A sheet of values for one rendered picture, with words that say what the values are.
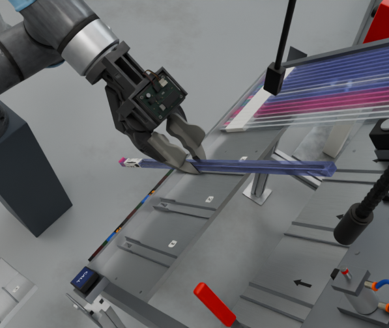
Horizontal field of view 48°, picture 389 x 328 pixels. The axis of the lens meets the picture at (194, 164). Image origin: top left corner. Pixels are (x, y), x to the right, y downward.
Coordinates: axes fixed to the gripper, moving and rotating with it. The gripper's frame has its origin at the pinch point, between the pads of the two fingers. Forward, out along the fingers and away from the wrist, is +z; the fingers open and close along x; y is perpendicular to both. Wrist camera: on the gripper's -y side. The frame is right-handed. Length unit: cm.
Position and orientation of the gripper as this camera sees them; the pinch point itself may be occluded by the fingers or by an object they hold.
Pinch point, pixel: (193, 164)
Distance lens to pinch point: 67.5
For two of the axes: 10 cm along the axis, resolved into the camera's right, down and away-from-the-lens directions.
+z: 6.8, 7.1, 1.8
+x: 6.1, -6.8, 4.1
